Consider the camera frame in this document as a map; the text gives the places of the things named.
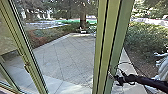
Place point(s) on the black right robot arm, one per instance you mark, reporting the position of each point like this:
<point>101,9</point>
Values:
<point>153,83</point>

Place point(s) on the green framed glass door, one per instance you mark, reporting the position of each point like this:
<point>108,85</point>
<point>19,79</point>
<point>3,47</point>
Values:
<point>20,50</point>

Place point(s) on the trimmed green hedge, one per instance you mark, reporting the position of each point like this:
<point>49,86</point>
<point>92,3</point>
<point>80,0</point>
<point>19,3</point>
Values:
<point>146,36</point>

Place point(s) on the grey outdoor bench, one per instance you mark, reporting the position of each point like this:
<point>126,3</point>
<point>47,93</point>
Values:
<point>83,31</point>

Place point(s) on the large tree trunk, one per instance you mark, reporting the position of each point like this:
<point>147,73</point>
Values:
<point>82,20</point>

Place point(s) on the low green ground shrubs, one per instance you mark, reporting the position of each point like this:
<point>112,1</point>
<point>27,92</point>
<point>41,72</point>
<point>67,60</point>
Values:
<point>50,35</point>

